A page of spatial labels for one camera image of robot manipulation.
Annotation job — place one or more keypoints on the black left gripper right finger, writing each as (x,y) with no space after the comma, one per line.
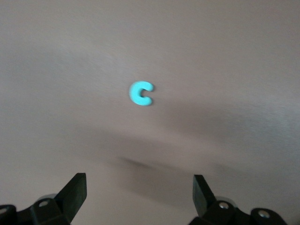
(204,201)

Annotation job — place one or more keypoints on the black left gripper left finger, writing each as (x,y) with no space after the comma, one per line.
(70,197)

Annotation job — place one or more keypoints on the teal foam letter c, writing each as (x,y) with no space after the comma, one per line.
(134,93)

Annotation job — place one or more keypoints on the brown table cover sheet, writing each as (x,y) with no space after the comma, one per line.
(211,58)

